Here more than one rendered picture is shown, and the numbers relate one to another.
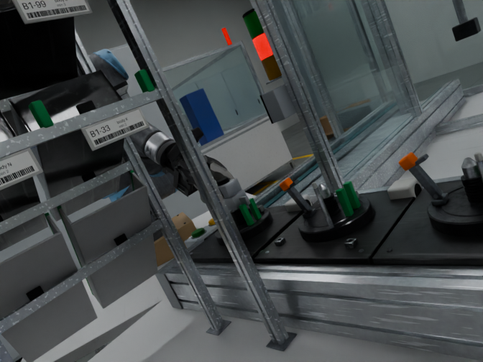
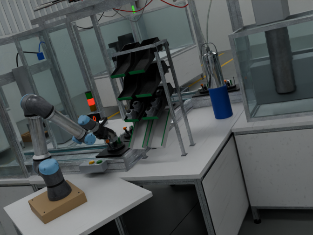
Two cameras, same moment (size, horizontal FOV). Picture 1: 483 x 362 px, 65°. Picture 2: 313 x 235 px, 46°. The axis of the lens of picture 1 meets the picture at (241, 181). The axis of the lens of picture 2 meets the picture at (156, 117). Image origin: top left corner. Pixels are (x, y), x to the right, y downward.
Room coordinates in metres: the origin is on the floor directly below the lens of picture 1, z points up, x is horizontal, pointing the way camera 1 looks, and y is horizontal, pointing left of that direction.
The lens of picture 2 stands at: (1.35, 2.68, 1.82)
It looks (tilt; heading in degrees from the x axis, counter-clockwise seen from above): 15 degrees down; 252
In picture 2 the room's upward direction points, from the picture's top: 16 degrees counter-clockwise
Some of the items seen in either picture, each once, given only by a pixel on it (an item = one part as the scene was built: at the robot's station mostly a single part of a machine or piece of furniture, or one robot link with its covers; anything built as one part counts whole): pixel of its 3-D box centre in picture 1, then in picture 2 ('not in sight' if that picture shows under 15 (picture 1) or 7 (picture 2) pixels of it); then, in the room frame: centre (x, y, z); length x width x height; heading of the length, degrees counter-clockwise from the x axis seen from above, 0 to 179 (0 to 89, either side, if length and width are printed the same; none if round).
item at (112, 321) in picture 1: (165, 261); (71, 202); (1.31, 0.37, 0.84); 0.90 x 0.70 x 0.03; 103
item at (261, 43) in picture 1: (266, 45); (91, 101); (0.90, -0.18, 1.34); 0.05 x 0.05 x 0.05
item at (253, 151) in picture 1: (186, 134); not in sight; (6.30, 0.50, 1.13); 2.66 x 1.46 x 2.25; 33
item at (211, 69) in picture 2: not in sight; (212, 65); (-0.13, -0.04, 1.32); 0.14 x 0.14 x 0.38
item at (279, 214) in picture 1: (246, 233); (116, 149); (0.87, 0.04, 0.96); 0.24 x 0.24 x 0.02; 41
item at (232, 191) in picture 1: (231, 192); (113, 135); (0.86, 0.03, 1.07); 0.08 x 0.04 x 0.07; 42
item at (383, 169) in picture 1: (325, 194); (90, 156); (1.05, -0.20, 0.91); 0.84 x 0.28 x 0.10; 131
